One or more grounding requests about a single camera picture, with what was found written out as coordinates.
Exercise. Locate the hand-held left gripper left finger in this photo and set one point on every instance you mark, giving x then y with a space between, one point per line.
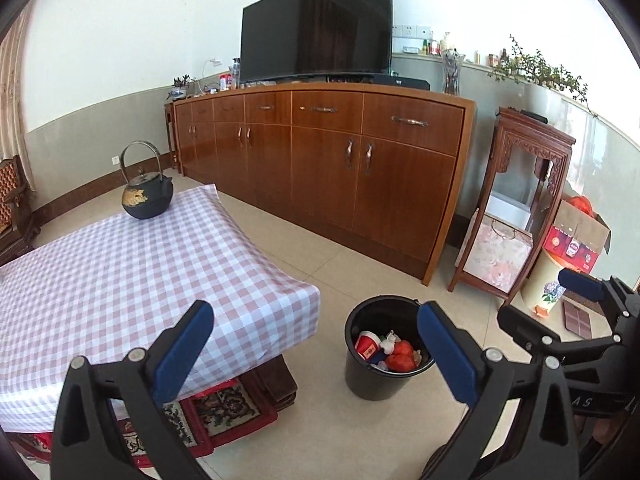
182 355

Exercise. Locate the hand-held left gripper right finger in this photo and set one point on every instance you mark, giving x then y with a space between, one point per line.
447 355

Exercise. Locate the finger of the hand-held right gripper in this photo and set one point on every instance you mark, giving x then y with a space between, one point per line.
525 327
580 282

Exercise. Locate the red plastic bag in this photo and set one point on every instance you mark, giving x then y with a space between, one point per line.
400 357

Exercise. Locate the black trash bin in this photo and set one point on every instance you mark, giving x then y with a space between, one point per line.
370 380

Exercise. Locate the person's right hand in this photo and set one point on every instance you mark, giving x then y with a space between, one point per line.
595 432

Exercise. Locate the dark brown panel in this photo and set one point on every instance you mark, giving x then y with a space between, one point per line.
576 317

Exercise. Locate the cream floral container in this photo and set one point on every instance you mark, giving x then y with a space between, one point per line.
542 280

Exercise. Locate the red printed cardboard box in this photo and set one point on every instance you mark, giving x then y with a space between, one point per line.
575 240

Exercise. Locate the red floral rug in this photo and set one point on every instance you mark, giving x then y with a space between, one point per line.
225 405

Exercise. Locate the orange plastic bag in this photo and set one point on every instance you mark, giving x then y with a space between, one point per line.
582 206

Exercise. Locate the pink floral bag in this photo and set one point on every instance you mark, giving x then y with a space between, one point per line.
495 255

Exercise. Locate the dark wooden table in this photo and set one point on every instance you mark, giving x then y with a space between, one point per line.
277 385

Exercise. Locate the white box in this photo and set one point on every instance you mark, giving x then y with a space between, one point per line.
510 210

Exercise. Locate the pink checkered tablecloth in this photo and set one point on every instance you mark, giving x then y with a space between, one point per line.
125 270

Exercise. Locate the carved wooden stand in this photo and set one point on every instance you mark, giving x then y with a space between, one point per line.
530 135

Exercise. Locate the black cast iron teapot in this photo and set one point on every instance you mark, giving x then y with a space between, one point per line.
147 200

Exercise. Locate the leafy branch plant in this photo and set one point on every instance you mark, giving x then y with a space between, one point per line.
542 70

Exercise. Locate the brown wooden sideboard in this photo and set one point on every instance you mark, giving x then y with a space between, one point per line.
325 175

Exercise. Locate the wooden sofa bench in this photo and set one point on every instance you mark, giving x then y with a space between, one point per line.
10 200

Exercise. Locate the glass vase with sticks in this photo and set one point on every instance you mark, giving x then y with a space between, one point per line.
452 75

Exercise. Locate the small potted plant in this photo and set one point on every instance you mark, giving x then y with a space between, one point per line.
179 91

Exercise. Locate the black set-top box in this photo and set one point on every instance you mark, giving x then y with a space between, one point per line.
405 82

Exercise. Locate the white pump bottle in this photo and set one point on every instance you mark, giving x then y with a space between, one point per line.
445 45

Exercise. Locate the red lid jar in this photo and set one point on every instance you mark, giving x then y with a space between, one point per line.
226 83

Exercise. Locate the clear plastic bottle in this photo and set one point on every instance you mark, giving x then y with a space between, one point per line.
235 74

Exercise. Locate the white desk lamp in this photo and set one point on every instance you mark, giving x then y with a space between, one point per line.
214 62

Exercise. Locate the beige embroidered curtain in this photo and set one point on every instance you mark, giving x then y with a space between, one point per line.
12 110

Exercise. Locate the black flat television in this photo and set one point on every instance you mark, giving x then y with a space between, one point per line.
315 25

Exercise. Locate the white wall socket strip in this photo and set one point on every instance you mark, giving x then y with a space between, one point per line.
411 30

